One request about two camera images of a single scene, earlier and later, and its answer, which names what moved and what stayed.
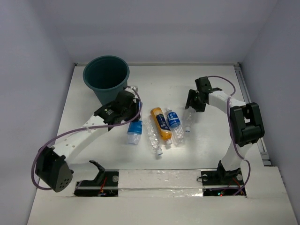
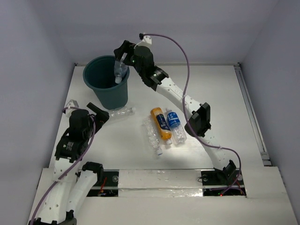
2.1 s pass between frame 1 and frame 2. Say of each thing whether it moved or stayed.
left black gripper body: moved
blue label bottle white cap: stayed
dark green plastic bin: stayed
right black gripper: moved
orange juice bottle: stayed
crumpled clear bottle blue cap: stayed
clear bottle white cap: moved
